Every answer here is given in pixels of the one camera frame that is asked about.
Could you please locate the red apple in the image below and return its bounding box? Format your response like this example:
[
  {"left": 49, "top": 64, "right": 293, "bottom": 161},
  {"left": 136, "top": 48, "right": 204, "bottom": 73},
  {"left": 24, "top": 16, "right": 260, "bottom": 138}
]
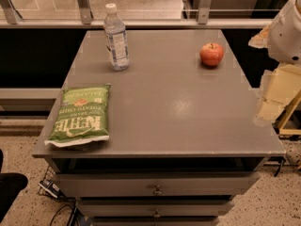
[{"left": 199, "top": 42, "right": 224, "bottom": 67}]

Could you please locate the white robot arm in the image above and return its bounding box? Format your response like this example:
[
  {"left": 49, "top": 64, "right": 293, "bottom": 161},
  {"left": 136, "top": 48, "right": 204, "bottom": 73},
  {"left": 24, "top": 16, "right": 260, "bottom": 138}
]
[{"left": 248, "top": 0, "right": 301, "bottom": 64}]

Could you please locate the green jalapeno chip bag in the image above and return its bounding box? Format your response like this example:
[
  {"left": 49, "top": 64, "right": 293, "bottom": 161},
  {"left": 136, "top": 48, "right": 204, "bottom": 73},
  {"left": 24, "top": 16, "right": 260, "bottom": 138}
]
[{"left": 44, "top": 84, "right": 110, "bottom": 148}]

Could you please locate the grey drawer cabinet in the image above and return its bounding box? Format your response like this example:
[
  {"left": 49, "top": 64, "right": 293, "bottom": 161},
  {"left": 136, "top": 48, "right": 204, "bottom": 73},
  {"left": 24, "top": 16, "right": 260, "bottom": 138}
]
[{"left": 31, "top": 28, "right": 287, "bottom": 226}]

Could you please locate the clear plastic water bottle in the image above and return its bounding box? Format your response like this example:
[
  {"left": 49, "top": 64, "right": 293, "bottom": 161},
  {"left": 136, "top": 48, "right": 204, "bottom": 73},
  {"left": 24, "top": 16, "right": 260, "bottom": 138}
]
[{"left": 103, "top": 4, "right": 130, "bottom": 71}]

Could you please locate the top grey drawer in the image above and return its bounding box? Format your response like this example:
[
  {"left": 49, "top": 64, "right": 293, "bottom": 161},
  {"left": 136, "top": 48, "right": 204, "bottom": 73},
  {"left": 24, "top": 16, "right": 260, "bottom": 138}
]
[{"left": 53, "top": 172, "right": 260, "bottom": 198}]

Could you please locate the grey drawer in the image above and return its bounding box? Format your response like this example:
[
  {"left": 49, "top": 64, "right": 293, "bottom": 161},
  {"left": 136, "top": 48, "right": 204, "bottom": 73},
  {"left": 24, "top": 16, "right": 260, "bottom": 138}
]
[
  {"left": 77, "top": 200, "right": 233, "bottom": 218},
  {"left": 53, "top": 172, "right": 260, "bottom": 198},
  {"left": 91, "top": 217, "right": 219, "bottom": 226}
]

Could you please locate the middle grey drawer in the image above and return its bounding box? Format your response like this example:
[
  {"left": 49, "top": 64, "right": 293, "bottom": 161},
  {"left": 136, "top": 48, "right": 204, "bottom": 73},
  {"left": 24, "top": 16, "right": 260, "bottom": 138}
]
[{"left": 77, "top": 200, "right": 233, "bottom": 218}]

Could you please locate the bottom grey drawer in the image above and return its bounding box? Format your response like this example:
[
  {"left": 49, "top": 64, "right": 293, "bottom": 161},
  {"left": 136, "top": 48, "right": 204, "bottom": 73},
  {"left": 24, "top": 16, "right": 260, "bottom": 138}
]
[{"left": 91, "top": 217, "right": 219, "bottom": 226}]

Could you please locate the power strip on floor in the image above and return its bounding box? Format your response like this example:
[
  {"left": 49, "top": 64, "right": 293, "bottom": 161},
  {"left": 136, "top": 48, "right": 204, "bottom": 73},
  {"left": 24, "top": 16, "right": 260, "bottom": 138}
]
[{"left": 39, "top": 179, "right": 63, "bottom": 199}]

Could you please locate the black chair seat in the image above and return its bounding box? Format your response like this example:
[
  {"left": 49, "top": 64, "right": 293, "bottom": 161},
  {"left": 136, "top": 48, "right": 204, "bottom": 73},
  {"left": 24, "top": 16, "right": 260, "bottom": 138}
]
[{"left": 0, "top": 149, "right": 29, "bottom": 223}]

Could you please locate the metal window railing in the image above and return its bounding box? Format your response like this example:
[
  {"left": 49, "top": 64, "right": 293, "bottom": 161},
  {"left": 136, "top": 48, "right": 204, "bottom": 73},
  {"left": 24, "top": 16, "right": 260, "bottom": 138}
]
[{"left": 0, "top": 0, "right": 288, "bottom": 29}]

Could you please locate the black floor cable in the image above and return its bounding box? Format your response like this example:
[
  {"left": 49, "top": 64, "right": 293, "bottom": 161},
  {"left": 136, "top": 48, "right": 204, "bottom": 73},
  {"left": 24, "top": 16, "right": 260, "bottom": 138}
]
[{"left": 49, "top": 199, "right": 83, "bottom": 226}]

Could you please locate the yellow wooden frame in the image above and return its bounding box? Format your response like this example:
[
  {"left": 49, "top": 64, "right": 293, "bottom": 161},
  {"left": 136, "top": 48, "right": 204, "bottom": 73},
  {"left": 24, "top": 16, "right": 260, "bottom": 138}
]
[{"left": 277, "top": 90, "right": 301, "bottom": 136}]

